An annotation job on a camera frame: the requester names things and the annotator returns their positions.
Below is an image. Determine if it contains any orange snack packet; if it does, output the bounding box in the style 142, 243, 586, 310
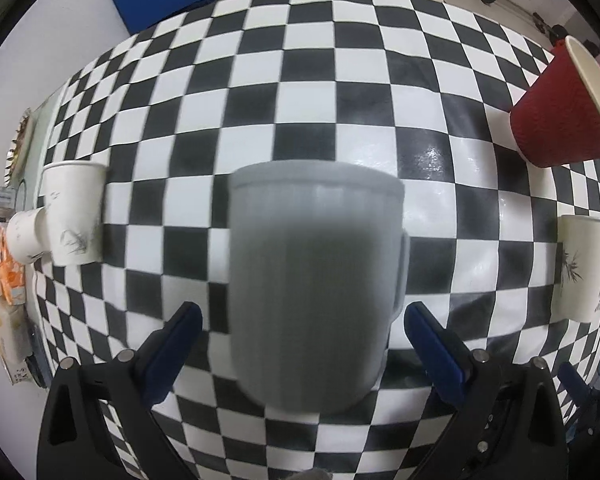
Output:
0, 222, 27, 306

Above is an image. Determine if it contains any white paper cup black calligraphy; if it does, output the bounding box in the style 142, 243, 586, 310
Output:
552, 214, 600, 323

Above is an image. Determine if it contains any yellow food bag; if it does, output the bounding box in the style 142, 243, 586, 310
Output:
0, 297, 33, 385

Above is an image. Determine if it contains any black white checkered tablecloth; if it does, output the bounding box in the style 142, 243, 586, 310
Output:
33, 0, 600, 479

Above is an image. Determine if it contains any red paper cup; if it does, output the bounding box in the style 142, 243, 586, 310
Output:
509, 36, 600, 168

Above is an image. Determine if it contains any white paper cup bamboo print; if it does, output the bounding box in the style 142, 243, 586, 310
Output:
42, 160, 107, 266

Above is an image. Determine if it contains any small white paper cup lying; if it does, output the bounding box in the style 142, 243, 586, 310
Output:
6, 208, 50, 264

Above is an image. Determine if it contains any decorated plate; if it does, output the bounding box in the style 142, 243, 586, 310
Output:
4, 108, 36, 186

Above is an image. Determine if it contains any grey plastic mug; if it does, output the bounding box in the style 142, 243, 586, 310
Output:
227, 160, 410, 414

